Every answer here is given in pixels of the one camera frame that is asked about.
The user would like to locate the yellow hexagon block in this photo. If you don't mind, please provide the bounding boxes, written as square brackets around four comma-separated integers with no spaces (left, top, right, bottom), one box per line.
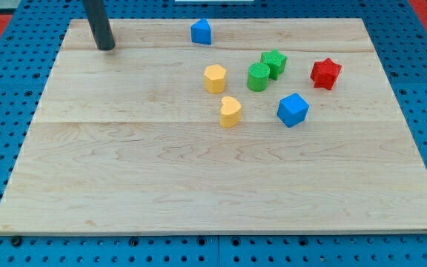
[203,65,227,94]

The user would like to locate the green cylinder block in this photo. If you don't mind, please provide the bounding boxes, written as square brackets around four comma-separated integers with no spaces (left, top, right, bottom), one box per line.
[247,62,270,92]

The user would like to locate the green star block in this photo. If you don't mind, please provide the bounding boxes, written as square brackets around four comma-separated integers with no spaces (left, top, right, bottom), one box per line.
[260,49,288,80]

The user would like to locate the blue triangle block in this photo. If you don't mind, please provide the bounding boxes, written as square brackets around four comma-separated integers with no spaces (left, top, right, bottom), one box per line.
[191,18,212,45]

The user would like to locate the blue cube block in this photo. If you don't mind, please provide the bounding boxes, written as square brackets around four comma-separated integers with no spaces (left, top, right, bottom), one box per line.
[277,93,309,128]

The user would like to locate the yellow heart block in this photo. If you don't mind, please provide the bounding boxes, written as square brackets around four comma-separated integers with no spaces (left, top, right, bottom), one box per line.
[219,96,242,128]

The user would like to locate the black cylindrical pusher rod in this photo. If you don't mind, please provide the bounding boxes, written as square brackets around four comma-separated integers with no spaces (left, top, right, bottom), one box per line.
[82,0,116,51]

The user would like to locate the light wooden board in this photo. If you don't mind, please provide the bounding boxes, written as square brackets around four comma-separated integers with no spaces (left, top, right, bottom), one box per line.
[0,19,427,237]

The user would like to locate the red star block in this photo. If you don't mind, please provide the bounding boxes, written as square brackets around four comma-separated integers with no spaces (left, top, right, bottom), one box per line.
[310,58,342,90]

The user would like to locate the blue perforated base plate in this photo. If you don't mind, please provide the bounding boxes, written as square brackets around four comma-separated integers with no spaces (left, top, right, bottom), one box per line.
[0,1,427,266]

